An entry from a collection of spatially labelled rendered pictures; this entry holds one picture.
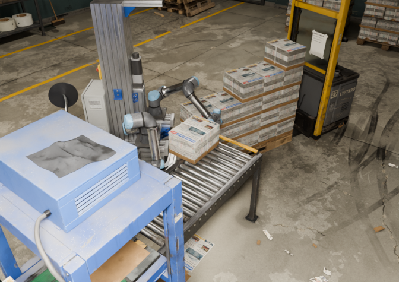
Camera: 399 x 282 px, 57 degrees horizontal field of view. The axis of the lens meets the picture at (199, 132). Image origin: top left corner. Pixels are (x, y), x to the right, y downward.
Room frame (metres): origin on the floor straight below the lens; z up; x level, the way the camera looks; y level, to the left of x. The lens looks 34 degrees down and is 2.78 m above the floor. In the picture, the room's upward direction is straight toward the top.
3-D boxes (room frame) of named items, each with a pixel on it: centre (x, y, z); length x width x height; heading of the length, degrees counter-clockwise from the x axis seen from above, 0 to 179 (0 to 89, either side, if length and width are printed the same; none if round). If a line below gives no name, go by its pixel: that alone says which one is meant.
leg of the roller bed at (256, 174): (2.59, -0.53, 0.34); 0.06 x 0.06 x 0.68; 53
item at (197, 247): (2.19, 0.08, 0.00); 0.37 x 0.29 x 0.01; 143
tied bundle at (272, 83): (3.85, -0.74, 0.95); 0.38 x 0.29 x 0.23; 33
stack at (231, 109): (3.62, -0.38, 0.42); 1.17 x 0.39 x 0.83; 122
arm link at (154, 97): (3.30, 0.46, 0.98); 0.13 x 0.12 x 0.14; 152
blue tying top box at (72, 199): (1.41, 0.67, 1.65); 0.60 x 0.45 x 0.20; 53
